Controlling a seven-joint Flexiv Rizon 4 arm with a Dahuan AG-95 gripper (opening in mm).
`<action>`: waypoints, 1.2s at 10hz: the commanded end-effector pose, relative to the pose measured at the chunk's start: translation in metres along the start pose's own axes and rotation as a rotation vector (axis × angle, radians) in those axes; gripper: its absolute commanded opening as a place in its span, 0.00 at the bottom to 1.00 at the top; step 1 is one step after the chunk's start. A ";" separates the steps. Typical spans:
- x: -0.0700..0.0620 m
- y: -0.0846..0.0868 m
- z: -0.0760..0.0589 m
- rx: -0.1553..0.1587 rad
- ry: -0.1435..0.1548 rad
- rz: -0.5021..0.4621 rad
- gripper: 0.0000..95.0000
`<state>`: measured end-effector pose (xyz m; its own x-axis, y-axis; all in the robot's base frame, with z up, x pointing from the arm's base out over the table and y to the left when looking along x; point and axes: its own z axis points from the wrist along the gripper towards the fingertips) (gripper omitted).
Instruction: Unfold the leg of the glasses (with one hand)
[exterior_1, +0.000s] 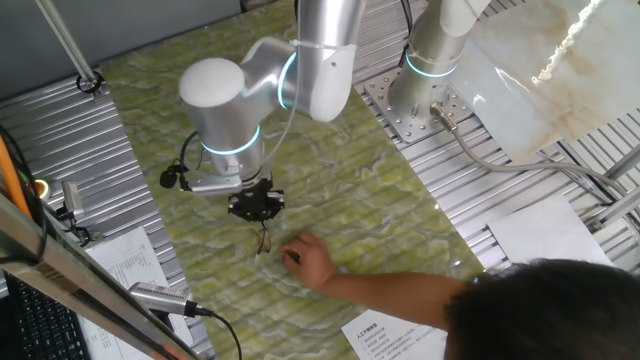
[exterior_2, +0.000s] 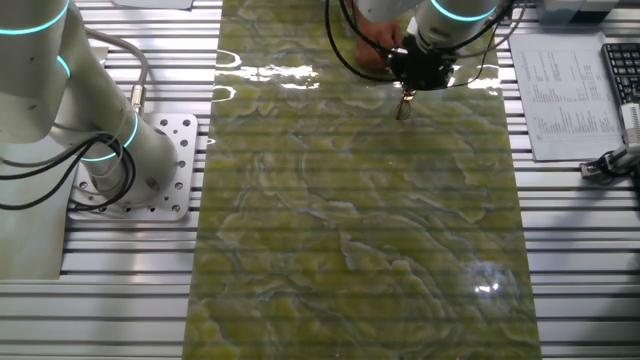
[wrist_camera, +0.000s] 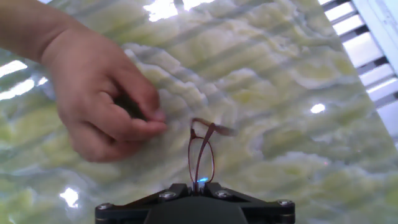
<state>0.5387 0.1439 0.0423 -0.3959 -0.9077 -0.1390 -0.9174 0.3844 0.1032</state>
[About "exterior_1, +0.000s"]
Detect silver depth camera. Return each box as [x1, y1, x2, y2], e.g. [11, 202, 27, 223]
[128, 281, 202, 318]

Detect yellow red emergency button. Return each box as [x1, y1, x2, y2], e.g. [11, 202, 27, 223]
[30, 178, 53, 202]

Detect green marble pattern mat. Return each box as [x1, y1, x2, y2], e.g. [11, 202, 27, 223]
[98, 0, 486, 360]

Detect orange cable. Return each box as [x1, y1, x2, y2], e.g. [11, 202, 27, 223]
[0, 134, 34, 221]

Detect small grey camera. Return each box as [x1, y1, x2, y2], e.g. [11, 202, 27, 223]
[60, 180, 86, 216]

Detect red frame glasses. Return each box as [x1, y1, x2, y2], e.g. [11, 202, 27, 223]
[253, 223, 274, 256]

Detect paper with Chinese text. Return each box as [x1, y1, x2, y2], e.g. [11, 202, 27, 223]
[340, 308, 450, 360]

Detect black keyboard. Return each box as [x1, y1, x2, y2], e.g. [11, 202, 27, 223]
[0, 272, 92, 360]

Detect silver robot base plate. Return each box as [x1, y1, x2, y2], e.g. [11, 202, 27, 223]
[363, 67, 475, 145]

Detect person's dark haired head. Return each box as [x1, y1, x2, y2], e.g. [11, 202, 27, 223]
[443, 258, 640, 360]

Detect thick black wrist cable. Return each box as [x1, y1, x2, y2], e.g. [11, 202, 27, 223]
[178, 130, 205, 174]

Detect aluminium strut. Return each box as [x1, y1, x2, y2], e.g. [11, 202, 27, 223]
[602, 143, 640, 182]
[587, 185, 640, 232]

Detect white marble pattern sheet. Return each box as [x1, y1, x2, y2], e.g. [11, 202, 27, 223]
[449, 0, 640, 165]

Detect person's hand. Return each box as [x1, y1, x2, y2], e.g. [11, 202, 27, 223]
[279, 231, 339, 292]

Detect black ring clamp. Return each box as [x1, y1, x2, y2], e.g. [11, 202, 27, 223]
[75, 70, 105, 95]

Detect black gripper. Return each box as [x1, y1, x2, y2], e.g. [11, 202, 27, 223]
[227, 175, 287, 224]

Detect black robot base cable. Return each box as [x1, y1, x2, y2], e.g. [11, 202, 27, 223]
[397, 0, 415, 70]

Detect thick grey base cable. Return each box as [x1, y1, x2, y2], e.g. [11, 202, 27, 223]
[428, 101, 629, 199]

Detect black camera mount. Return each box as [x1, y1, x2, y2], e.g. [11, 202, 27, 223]
[53, 204, 94, 247]

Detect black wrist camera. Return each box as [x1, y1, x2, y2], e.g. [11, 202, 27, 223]
[158, 163, 182, 190]

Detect black camera cable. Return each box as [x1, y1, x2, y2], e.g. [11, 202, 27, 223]
[194, 305, 244, 360]

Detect thin grey wrist cable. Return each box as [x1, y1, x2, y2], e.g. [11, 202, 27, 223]
[257, 42, 302, 169]

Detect printed table paper sheet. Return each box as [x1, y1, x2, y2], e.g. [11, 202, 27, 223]
[77, 225, 196, 360]

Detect aluminium frame bar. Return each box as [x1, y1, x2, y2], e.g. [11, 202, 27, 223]
[0, 192, 201, 360]

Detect plain white sheet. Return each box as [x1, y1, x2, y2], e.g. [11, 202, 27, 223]
[486, 193, 615, 268]

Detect aluminium pole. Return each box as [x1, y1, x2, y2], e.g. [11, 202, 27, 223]
[33, 0, 107, 97]

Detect person's forearm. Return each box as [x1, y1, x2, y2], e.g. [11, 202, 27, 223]
[319, 272, 474, 331]

